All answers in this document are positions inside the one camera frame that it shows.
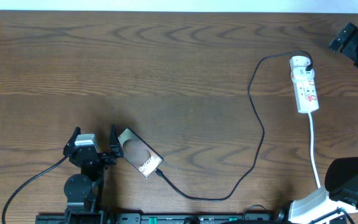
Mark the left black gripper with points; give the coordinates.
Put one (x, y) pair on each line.
(105, 157)

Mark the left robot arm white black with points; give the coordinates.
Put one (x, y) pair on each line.
(84, 191)

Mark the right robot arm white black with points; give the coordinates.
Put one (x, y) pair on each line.
(338, 195)

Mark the white power strip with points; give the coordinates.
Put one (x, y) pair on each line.
(303, 83)

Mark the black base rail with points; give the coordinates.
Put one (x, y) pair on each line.
(136, 218)

